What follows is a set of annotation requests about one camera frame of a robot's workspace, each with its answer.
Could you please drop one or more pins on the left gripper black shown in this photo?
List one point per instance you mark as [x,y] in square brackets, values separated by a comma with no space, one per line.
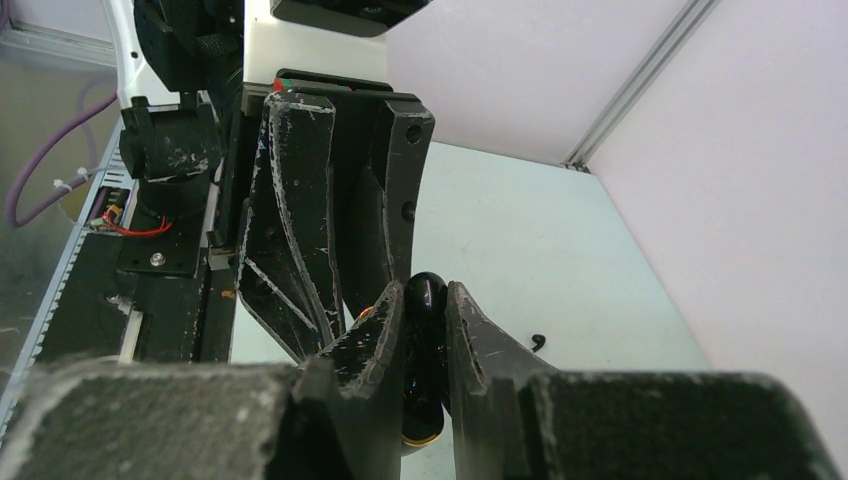
[288,275]

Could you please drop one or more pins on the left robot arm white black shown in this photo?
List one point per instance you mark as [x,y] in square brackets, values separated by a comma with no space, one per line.
[171,143]

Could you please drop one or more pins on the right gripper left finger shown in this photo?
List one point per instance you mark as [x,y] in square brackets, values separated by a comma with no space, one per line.
[338,416]

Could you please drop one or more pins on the black earbud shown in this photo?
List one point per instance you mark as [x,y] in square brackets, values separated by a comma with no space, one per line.
[538,342]

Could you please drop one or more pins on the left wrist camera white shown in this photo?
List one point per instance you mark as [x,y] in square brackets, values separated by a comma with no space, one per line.
[347,39]

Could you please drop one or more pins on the white slotted cable duct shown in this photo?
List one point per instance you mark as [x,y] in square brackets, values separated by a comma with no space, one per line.
[111,174]

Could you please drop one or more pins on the left aluminium frame post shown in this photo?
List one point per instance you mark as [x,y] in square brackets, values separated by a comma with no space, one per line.
[683,26]

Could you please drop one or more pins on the black earbud charging case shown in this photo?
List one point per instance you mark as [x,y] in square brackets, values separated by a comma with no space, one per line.
[426,396]

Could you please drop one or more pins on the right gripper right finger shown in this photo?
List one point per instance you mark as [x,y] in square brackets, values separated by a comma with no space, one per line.
[515,416]

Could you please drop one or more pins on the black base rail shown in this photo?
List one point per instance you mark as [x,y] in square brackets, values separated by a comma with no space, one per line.
[132,298]

